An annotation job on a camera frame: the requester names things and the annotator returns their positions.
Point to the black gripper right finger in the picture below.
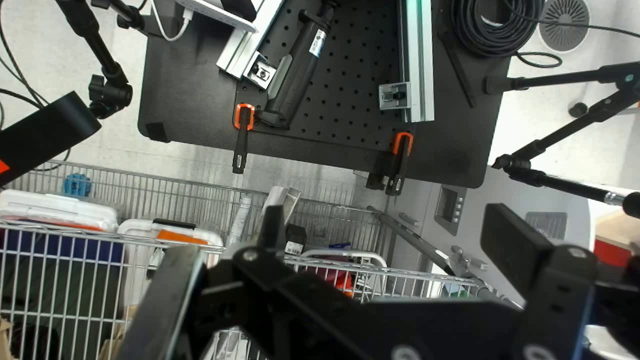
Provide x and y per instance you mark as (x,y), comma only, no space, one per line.
(515,246)

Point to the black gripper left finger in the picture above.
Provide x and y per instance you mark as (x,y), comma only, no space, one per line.
(272,233)

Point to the orange black clamp left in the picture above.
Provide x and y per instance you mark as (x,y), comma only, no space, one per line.
(244,120)

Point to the orange black clamp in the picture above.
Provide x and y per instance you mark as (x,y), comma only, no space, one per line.
(244,120)
(398,156)

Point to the black perforated breadboard table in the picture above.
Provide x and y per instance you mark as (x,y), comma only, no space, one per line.
(187,98)

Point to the orange black clamp right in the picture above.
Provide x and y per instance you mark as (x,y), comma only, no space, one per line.
(398,156)

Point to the black camera tripod arm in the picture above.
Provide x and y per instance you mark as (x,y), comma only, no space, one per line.
(519,164)

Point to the white wire shelf rack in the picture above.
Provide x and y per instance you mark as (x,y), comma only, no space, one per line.
(89,252)

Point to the silver aluminium extrusion rail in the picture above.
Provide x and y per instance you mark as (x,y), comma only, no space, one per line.
(418,60)

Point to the black stereo camera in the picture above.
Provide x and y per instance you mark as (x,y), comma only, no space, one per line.
(45,135)

